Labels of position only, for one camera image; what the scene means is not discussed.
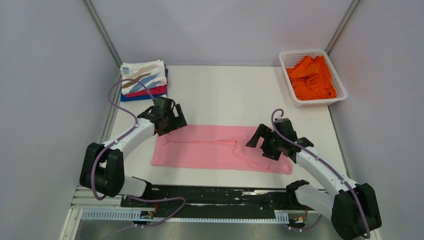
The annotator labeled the white slotted cable duct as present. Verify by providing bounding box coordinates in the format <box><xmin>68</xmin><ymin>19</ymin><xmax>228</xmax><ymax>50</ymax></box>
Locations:
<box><xmin>81</xmin><ymin>209</ymin><xmax>290</xmax><ymax>225</ymax></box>

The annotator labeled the white patterned folded shirt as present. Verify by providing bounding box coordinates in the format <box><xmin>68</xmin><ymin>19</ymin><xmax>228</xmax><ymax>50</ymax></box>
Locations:
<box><xmin>120</xmin><ymin>60</ymin><xmax>168</xmax><ymax>95</ymax></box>

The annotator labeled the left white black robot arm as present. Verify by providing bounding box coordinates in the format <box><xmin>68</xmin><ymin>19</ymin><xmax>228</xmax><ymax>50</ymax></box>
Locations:
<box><xmin>79</xmin><ymin>96</ymin><xmax>187</xmax><ymax>207</ymax></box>

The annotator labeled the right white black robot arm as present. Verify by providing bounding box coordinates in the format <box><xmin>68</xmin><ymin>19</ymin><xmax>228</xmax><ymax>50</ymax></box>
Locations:
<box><xmin>246</xmin><ymin>118</ymin><xmax>382</xmax><ymax>240</ymax></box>

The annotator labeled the blue folded shirt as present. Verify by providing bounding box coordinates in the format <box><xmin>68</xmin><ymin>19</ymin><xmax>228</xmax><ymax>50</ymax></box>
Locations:
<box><xmin>120</xmin><ymin>68</ymin><xmax>169</xmax><ymax>102</ymax></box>

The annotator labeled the orange t shirt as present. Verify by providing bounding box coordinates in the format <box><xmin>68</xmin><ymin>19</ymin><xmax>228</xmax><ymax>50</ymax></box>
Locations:
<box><xmin>286</xmin><ymin>55</ymin><xmax>337</xmax><ymax>101</ymax></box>

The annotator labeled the pink t shirt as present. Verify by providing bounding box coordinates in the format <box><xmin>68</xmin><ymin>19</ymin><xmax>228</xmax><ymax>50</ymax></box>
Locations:
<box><xmin>151</xmin><ymin>125</ymin><xmax>293</xmax><ymax>175</ymax></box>

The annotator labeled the white plastic basket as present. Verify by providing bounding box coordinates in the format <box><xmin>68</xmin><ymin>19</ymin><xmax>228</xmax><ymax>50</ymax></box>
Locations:
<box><xmin>279</xmin><ymin>49</ymin><xmax>347</xmax><ymax>108</ymax></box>

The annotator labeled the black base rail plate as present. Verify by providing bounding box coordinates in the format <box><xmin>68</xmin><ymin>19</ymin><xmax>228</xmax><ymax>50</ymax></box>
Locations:
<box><xmin>120</xmin><ymin>184</ymin><xmax>308</xmax><ymax>220</ymax></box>

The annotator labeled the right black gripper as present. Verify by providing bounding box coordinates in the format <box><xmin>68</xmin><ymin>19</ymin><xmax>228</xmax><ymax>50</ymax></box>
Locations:
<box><xmin>245</xmin><ymin>124</ymin><xmax>283</xmax><ymax>161</ymax></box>

